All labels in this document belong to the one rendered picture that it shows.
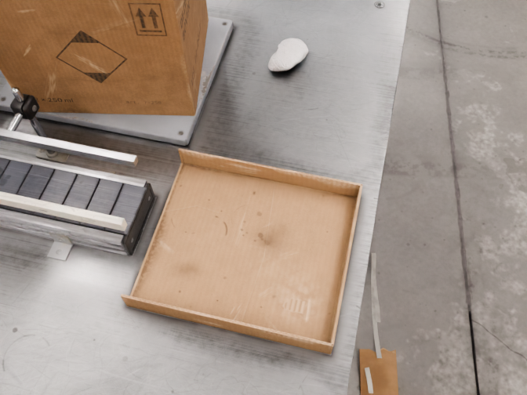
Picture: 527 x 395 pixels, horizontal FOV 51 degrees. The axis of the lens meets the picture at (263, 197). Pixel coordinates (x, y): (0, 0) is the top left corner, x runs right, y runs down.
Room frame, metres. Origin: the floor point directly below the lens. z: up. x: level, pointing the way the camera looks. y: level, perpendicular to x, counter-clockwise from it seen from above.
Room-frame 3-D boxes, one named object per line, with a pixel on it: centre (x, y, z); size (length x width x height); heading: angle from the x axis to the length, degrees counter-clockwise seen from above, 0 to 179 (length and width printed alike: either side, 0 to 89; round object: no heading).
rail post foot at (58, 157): (0.56, 0.36, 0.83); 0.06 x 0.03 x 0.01; 73
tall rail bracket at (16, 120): (0.54, 0.36, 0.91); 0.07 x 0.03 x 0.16; 165
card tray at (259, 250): (0.37, 0.02, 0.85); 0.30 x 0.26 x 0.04; 75
